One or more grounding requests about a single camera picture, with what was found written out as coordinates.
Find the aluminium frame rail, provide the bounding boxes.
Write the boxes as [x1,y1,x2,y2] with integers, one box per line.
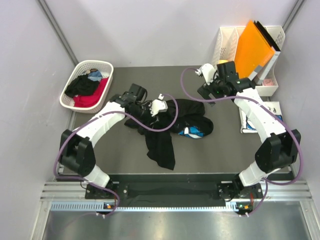
[40,180,312,202]

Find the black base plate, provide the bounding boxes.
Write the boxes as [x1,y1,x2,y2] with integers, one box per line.
[84,173,266,208]

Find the purple cable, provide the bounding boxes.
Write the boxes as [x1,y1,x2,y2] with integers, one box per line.
[180,67,304,217]
[52,93,179,216]

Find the black folder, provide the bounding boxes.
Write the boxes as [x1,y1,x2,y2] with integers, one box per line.
[253,21,281,52]

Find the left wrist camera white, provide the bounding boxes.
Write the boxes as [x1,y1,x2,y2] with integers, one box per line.
[149,94,168,117]

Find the black brushstroke print t-shirt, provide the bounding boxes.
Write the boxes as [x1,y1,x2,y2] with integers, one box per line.
[64,68,103,98]

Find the yellow sponge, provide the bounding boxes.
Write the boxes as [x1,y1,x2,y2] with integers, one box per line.
[219,59,228,64]

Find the orange folder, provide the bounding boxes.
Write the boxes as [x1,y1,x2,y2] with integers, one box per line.
[234,20,275,80]

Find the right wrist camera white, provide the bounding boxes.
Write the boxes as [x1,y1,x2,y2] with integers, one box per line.
[195,63,216,85]

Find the white grey binder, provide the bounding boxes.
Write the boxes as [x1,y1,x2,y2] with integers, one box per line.
[248,50,281,85]

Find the black daisy print t-shirt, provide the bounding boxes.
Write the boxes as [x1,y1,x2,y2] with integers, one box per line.
[124,99,214,170]

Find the red t-shirt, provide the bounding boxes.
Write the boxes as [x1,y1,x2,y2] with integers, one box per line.
[73,78,109,108]

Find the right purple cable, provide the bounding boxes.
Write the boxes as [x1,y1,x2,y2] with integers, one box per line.
[180,67,304,217]

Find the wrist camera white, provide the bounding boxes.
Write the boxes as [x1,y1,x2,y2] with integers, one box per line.
[149,94,168,117]
[195,63,216,85]

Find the folded white daisy t-shirt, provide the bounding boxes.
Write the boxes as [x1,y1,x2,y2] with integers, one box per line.
[238,101,285,134]

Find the white laundry basket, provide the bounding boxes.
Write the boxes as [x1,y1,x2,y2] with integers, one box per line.
[59,60,114,114]

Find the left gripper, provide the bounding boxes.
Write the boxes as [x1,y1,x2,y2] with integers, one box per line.
[129,100,159,131]

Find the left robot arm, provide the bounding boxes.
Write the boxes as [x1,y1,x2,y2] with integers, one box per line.
[58,83,152,199]

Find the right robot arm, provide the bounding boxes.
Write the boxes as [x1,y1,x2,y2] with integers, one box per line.
[195,61,301,198]

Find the grey cable duct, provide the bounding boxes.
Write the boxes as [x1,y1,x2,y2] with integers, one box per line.
[50,201,253,213]

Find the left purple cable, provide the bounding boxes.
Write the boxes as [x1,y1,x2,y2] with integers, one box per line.
[52,93,179,216]

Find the pink small item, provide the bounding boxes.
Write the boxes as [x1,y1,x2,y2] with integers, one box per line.
[262,78,274,86]

